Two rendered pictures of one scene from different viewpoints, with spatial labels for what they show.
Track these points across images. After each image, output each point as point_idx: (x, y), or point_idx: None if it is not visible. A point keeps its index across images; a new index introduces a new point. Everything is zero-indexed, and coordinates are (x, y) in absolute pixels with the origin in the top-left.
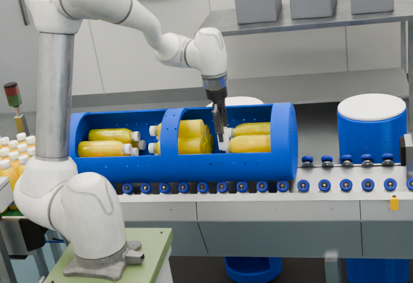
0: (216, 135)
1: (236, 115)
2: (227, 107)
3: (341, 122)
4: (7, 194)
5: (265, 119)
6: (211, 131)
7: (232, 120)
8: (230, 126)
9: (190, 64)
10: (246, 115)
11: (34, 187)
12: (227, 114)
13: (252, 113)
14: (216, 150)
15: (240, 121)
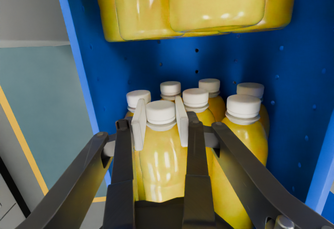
0: (288, 38)
1: (321, 131)
2: (321, 161)
3: (323, 215)
4: None
5: (292, 187)
6: (305, 20)
7: (314, 102)
8: (301, 88)
9: None
10: (311, 157)
11: None
12: (333, 102)
13: (308, 180)
14: (251, 37)
15: (306, 125)
